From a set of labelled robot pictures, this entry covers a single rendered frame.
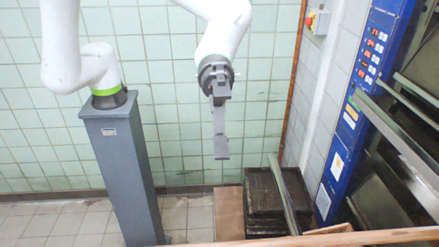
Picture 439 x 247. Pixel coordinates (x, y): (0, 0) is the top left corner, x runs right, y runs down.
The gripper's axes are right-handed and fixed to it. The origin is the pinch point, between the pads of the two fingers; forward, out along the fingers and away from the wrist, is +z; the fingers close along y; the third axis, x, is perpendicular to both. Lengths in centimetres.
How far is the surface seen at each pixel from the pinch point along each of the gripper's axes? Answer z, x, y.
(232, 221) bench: -45, -9, 91
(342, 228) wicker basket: -21, -50, 67
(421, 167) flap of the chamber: 4.0, -40.2, 8.9
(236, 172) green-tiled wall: -117, -21, 128
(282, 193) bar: -10.4, -18.4, 31.6
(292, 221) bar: -1.1, -18.5, 31.5
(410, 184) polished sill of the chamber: -11, -57, 31
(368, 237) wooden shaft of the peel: 6.8, -33.9, 28.2
